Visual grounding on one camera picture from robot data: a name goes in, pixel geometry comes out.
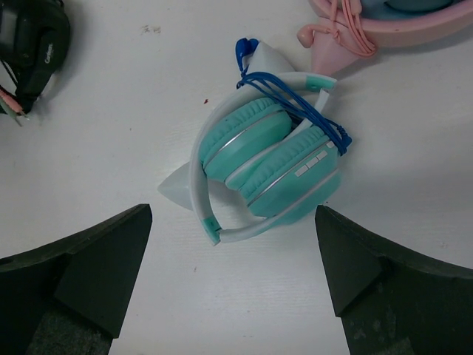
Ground black headset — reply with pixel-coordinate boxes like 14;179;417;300
1;0;71;113

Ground teal cat-ear headphones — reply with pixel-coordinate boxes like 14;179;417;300
158;38;352;244

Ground pink cat-ear headphones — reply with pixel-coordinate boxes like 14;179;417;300
297;1;472;76

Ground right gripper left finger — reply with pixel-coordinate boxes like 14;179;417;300
1;204;152;354

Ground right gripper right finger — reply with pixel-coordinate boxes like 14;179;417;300
315;206;472;354

